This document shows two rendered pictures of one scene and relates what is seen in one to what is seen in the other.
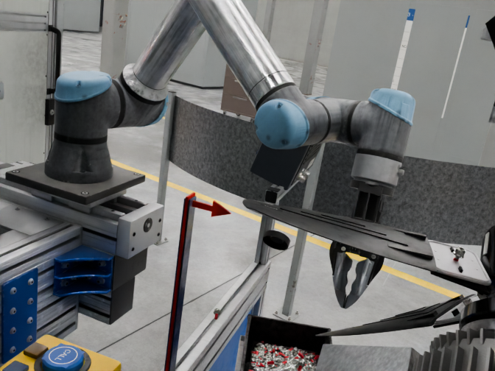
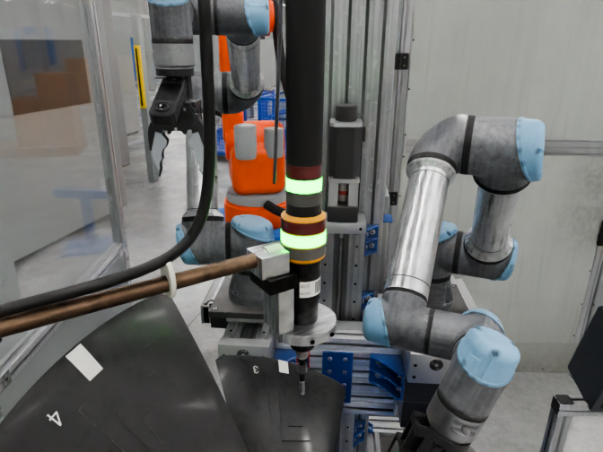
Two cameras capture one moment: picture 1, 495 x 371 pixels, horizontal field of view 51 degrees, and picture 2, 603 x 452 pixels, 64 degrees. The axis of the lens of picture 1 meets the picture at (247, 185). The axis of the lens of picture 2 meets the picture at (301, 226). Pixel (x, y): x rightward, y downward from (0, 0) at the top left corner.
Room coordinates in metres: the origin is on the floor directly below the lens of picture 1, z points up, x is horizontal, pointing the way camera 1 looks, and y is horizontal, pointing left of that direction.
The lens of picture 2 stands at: (0.46, -0.67, 1.73)
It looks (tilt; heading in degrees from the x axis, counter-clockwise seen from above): 21 degrees down; 74
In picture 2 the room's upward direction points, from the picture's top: straight up
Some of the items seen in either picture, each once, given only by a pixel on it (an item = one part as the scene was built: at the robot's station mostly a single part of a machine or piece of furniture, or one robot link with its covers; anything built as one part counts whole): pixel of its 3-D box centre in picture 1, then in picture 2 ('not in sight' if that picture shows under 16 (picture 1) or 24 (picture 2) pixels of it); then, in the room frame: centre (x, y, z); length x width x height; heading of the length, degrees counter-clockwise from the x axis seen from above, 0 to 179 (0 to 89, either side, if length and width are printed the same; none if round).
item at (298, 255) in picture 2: not in sight; (303, 246); (0.58, -0.26, 1.54); 0.04 x 0.04 x 0.01
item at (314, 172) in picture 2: not in sight; (303, 169); (0.58, -0.26, 1.62); 0.03 x 0.03 x 0.01
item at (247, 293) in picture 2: not in sight; (254, 278); (0.67, 0.56, 1.09); 0.15 x 0.15 x 0.10
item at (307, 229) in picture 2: not in sight; (303, 221); (0.58, -0.26, 1.57); 0.04 x 0.04 x 0.01
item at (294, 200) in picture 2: not in sight; (303, 195); (0.58, -0.26, 1.59); 0.03 x 0.03 x 0.01
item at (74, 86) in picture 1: (85, 102); (434, 247); (1.14, 0.39, 1.20); 0.13 x 0.12 x 0.14; 143
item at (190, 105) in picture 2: not in sight; (178, 100); (0.49, 0.33, 1.62); 0.09 x 0.08 x 0.12; 73
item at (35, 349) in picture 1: (35, 350); not in sight; (0.45, 0.19, 1.08); 0.02 x 0.02 x 0.01; 73
